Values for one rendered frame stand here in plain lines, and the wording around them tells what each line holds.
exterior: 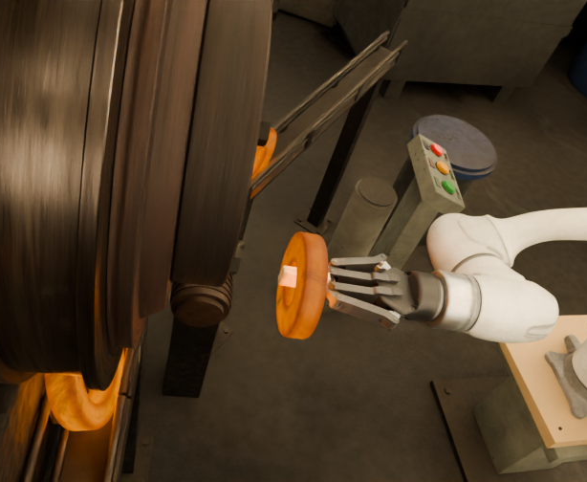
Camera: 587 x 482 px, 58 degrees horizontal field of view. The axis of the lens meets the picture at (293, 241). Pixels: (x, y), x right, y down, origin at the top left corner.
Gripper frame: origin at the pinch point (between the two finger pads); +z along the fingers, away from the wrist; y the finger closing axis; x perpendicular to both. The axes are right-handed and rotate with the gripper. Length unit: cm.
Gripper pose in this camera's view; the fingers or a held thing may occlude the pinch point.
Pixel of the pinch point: (304, 278)
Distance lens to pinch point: 76.8
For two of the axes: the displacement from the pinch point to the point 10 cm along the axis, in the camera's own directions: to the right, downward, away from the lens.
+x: 2.9, -6.3, -7.2
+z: -9.6, -1.6, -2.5
